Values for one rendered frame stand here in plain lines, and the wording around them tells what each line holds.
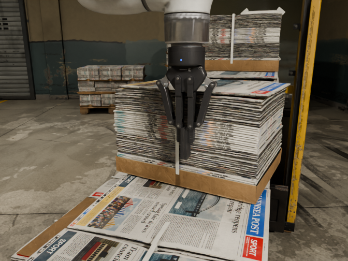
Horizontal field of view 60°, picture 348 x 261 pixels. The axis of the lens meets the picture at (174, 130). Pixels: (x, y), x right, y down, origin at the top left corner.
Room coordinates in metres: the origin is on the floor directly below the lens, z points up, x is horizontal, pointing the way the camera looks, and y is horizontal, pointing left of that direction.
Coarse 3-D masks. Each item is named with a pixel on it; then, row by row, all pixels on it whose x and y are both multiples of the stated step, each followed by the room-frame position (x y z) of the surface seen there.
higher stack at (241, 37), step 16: (224, 16) 1.30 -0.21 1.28; (240, 16) 1.28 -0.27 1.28; (256, 16) 1.25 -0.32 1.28; (272, 16) 1.23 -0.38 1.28; (224, 32) 1.29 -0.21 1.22; (240, 32) 1.27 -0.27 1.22; (256, 32) 1.25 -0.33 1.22; (272, 32) 1.23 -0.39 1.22; (208, 48) 1.31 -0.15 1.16; (224, 48) 1.29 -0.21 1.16; (240, 48) 1.27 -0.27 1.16; (256, 48) 1.25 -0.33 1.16; (272, 48) 1.24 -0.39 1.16
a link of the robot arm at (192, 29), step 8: (168, 16) 0.60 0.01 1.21; (176, 16) 0.59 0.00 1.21; (184, 16) 0.58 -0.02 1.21; (192, 16) 0.58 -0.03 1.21; (200, 16) 0.59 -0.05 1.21; (208, 16) 0.61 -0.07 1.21; (168, 24) 0.60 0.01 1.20; (176, 24) 0.59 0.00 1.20; (184, 24) 0.58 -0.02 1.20; (192, 24) 0.58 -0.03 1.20; (200, 24) 0.59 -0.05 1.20; (208, 24) 0.61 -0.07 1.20; (168, 32) 0.60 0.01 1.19; (176, 32) 0.59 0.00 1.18; (184, 32) 0.58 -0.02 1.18; (192, 32) 0.58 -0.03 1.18; (200, 32) 0.59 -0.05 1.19; (208, 32) 0.61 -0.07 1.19; (168, 40) 0.60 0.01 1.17; (176, 40) 0.59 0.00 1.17; (184, 40) 0.58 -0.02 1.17; (192, 40) 0.58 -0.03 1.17; (200, 40) 0.59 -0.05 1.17; (208, 40) 0.61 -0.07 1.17
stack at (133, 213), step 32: (128, 192) 0.64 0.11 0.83; (160, 192) 0.64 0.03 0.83; (192, 192) 0.64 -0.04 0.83; (96, 224) 0.51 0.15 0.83; (128, 224) 0.51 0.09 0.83; (160, 224) 0.51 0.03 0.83; (192, 224) 0.51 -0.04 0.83; (224, 224) 0.51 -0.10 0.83; (256, 224) 0.51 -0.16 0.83; (32, 256) 0.41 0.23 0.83; (64, 256) 0.41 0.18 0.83; (96, 256) 0.42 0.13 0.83; (128, 256) 0.42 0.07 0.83; (160, 256) 0.42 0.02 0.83; (192, 256) 0.43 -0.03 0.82; (224, 256) 0.42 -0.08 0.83; (256, 256) 0.42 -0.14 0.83
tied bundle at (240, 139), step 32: (128, 96) 0.73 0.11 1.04; (160, 96) 0.69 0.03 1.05; (224, 96) 0.62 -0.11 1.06; (128, 128) 0.74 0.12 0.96; (160, 128) 0.69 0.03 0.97; (224, 128) 0.61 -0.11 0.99; (256, 128) 0.58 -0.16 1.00; (160, 160) 0.69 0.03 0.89; (192, 160) 0.65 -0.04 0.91; (224, 160) 0.61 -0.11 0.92; (256, 160) 0.58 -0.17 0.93
